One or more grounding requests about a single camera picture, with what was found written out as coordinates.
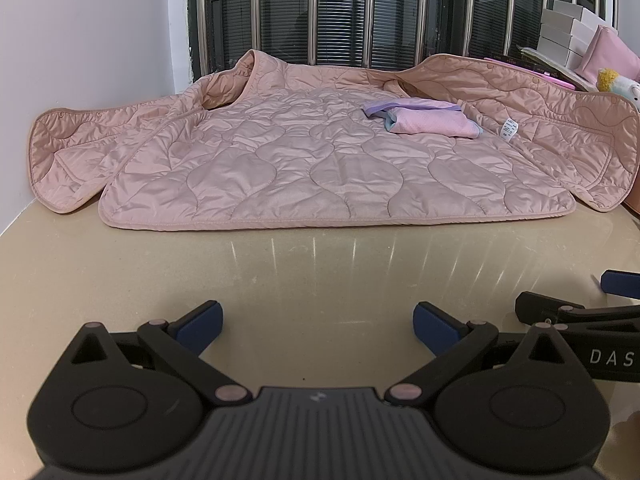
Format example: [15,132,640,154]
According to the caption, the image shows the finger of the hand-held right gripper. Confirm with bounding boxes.
[515,291,640,382]
[600,270,640,294]

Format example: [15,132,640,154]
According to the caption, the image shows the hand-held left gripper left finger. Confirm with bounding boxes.
[67,300,251,407]

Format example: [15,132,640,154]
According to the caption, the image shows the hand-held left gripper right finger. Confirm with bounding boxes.
[385,301,571,407]

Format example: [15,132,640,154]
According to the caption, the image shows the pink quilted jacket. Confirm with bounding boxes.
[27,49,640,232]

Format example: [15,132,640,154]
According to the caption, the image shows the pink garment with purple trim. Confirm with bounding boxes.
[361,99,484,140]

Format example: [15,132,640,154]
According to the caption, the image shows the plush toy with yellow hair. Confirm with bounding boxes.
[597,67,640,113]

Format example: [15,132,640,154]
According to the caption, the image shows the pink cushion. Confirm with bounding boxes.
[575,25,640,84]

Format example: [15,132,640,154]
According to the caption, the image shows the stack of books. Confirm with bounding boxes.
[480,44,601,92]

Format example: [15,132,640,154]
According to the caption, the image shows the stack of white boxes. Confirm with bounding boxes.
[537,0,622,68]

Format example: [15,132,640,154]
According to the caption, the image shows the metal window grille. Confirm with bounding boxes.
[197,0,591,68]

